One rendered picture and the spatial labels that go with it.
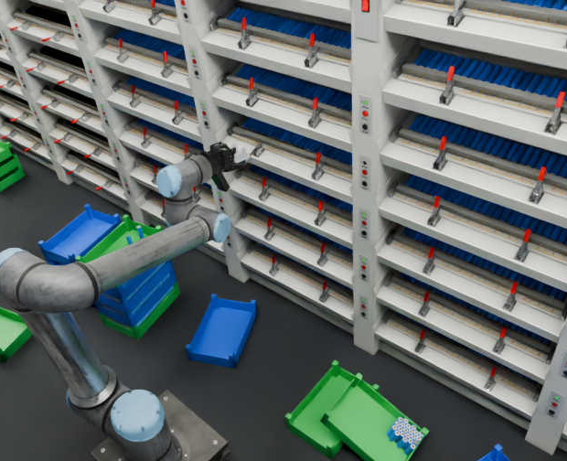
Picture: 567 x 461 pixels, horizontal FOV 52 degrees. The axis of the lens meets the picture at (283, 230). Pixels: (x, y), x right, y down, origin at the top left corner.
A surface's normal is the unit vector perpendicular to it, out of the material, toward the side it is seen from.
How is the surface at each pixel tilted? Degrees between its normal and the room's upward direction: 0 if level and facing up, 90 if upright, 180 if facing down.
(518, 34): 17
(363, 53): 90
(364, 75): 90
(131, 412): 6
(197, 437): 2
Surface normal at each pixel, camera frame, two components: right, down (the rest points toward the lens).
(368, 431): 0.17, -0.60
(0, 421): -0.08, -0.76
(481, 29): -0.27, -0.57
